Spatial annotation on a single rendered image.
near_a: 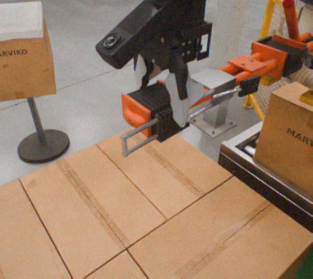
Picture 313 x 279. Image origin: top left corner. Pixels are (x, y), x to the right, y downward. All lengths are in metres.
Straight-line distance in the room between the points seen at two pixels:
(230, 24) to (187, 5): 1.75
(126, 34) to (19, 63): 1.48
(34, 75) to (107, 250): 1.12
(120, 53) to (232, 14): 1.83
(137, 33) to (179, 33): 0.06
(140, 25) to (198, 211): 0.98
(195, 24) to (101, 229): 0.94
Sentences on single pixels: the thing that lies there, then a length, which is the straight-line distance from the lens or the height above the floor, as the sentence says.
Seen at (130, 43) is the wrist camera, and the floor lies 1.41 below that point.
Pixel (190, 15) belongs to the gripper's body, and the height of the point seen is 1.42.
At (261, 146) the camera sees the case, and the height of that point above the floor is 0.68.
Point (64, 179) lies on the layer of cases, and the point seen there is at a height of 0.54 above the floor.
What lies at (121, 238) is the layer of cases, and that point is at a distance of 1.19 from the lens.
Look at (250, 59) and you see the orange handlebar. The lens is 0.66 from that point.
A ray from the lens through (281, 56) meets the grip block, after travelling 0.68.
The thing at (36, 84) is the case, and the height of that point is 0.70.
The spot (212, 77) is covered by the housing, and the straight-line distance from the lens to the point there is 0.57.
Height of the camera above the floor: 1.54
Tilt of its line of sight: 37 degrees down
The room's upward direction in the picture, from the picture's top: straight up
